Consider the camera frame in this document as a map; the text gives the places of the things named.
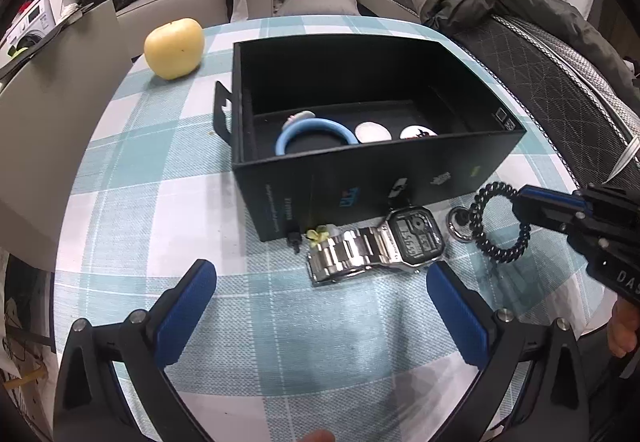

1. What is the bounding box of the white badge with dark print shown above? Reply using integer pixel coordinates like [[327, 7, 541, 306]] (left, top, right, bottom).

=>
[[400, 124, 438, 141]]

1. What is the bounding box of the person's right hand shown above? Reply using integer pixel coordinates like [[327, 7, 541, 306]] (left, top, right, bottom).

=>
[[607, 298, 640, 359]]

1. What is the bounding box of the teal checked tablecloth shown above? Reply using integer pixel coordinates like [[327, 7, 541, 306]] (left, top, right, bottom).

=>
[[52, 14, 608, 442]]

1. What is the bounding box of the white washing machine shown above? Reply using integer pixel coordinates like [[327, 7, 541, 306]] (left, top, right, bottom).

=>
[[2, 0, 58, 53]]

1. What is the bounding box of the black spiral hair tie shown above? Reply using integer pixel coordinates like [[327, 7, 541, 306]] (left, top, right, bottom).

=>
[[467, 182, 532, 265]]

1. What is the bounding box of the grey pillow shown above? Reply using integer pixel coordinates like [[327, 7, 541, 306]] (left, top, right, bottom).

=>
[[276, 0, 361, 18]]

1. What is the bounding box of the yellow apple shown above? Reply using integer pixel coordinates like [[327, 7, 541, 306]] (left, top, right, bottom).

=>
[[144, 18, 206, 81]]

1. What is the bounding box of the small yellow flower earring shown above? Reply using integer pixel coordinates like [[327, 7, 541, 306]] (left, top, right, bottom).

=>
[[306, 225, 333, 250]]

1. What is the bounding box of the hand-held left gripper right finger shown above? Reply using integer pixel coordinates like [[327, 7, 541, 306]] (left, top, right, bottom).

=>
[[426, 262, 606, 442]]

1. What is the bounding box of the grey bed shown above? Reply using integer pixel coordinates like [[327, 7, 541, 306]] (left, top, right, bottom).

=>
[[345, 0, 640, 183]]

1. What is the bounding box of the light blue bracelet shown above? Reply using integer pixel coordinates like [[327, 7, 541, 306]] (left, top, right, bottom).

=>
[[276, 111, 357, 157]]

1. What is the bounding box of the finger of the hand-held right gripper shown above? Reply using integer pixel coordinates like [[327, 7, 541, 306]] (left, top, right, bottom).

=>
[[513, 201, 581, 234], [519, 186, 594, 216]]

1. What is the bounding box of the silver metal wristwatch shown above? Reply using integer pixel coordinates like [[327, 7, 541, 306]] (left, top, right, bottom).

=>
[[306, 207, 444, 285]]

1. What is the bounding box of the grey low cabinet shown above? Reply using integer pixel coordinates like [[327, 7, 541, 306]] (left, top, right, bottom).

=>
[[0, 0, 133, 273]]

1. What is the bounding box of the silver metal ring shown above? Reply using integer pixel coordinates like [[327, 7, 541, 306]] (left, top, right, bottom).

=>
[[446, 205, 475, 241]]

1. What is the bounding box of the plain white round badge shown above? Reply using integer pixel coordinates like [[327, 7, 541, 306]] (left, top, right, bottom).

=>
[[355, 121, 392, 144]]

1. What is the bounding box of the black box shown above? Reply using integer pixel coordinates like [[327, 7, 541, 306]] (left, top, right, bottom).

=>
[[212, 34, 527, 243]]

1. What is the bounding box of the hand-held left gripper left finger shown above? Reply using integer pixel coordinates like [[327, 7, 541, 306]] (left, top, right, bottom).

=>
[[52, 259, 218, 442]]

